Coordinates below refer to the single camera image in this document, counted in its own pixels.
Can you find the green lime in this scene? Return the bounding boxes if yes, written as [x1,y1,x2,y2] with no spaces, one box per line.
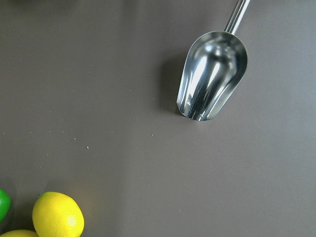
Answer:
[0,189,11,222]

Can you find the whole yellow lemon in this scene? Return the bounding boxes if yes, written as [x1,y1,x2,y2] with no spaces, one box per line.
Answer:
[32,192,84,237]
[0,230,38,237]

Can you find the metal ice scoop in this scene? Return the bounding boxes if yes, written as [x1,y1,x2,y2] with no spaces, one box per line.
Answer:
[176,0,250,121]

